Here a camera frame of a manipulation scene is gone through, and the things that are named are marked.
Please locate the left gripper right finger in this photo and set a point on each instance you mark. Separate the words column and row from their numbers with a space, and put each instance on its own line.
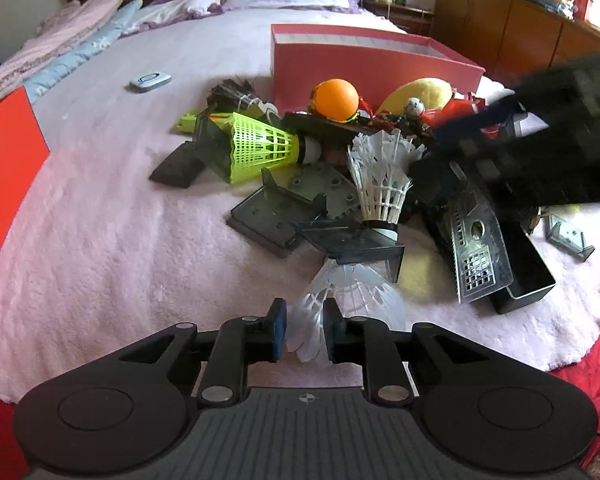
column 370, row 344

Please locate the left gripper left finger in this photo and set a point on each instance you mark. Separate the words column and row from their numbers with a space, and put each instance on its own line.
column 229, row 351

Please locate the translucent white shuttlecock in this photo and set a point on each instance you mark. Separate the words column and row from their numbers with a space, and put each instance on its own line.
column 360, row 292

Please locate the yellow dog plush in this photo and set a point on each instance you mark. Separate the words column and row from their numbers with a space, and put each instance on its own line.
column 434, row 93

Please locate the white feather shuttlecock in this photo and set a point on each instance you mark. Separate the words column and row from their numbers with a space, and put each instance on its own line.
column 379, row 164

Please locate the orange ball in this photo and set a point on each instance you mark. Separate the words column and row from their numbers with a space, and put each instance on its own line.
column 335, row 99

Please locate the wooden dresser cabinet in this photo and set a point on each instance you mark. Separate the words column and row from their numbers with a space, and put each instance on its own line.
column 511, row 38

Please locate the black metal io shield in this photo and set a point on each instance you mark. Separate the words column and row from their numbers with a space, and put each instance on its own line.
column 481, row 260

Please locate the black wedge block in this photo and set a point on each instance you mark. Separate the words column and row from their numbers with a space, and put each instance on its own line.
column 180, row 169

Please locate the green plastic shuttlecock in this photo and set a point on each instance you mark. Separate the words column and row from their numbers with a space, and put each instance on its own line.
column 237, row 147

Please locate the pink storage box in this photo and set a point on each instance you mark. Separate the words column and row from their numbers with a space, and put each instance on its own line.
column 376, row 62

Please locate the green orange toy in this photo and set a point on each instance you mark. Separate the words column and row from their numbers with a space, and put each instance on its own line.
column 187, row 123

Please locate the black feather shuttlecock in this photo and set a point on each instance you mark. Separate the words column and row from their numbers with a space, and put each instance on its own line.
column 239, row 96

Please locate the small white blue device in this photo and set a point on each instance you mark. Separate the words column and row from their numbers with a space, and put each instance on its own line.
column 149, row 82

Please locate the red box lid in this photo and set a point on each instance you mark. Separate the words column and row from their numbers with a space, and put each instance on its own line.
column 23, row 151

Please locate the light blue floral quilt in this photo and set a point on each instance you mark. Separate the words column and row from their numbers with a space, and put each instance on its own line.
column 61, row 67

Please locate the pink checked quilt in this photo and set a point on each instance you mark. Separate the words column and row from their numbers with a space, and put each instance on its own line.
column 61, row 37

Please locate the smoky clear plastic bracket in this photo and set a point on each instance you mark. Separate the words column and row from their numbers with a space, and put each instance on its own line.
column 266, row 215

